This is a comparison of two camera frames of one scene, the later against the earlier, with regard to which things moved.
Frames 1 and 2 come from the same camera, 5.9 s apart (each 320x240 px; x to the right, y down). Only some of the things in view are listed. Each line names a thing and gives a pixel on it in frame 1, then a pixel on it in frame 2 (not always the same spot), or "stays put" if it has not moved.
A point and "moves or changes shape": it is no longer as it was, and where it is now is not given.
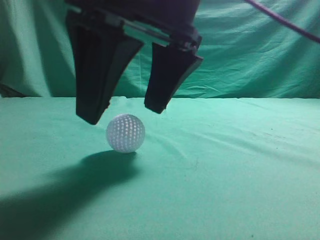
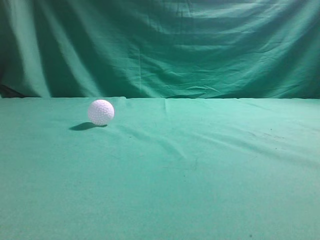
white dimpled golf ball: [125, 132] moves or changes shape
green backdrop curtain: [247, 53] stays put
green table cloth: [208, 168] stays put
